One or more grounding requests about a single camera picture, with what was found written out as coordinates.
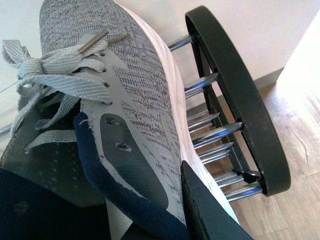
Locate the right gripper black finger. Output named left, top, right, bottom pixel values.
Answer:
left=180, top=161, right=252, bottom=240

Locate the black metal shoe rack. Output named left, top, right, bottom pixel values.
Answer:
left=169, top=6, right=291, bottom=202

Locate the grey sneaker one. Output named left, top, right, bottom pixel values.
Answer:
left=0, top=0, right=239, bottom=240

